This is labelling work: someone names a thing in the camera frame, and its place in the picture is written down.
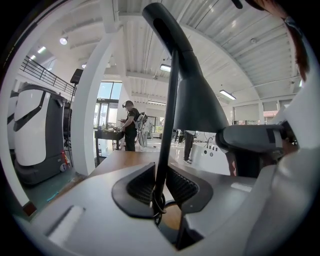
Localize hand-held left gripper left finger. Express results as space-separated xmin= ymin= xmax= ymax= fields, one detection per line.
xmin=14 ymin=162 xmax=176 ymax=256

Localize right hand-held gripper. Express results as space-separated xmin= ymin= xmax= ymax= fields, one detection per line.
xmin=216 ymin=93 xmax=305 ymax=179

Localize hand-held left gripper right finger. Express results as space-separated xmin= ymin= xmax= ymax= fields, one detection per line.
xmin=166 ymin=162 xmax=273 ymax=256

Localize black desk lamp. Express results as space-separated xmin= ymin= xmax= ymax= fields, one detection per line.
xmin=141 ymin=2 xmax=230 ymax=227

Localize white sink counter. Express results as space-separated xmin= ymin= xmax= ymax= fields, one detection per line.
xmin=169 ymin=141 xmax=231 ymax=176

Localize red and white canister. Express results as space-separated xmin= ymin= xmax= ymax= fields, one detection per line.
xmin=59 ymin=150 xmax=71 ymax=173

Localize black table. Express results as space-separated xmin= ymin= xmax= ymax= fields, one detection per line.
xmin=94 ymin=129 xmax=126 ymax=167

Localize white grey delivery robot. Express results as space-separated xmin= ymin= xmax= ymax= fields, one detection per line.
xmin=6 ymin=83 xmax=74 ymax=186

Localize black equipment stand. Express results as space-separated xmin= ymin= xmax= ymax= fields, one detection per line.
xmin=63 ymin=68 xmax=85 ymax=168

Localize black metal railing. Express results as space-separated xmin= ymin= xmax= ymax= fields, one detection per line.
xmin=19 ymin=55 xmax=79 ymax=100

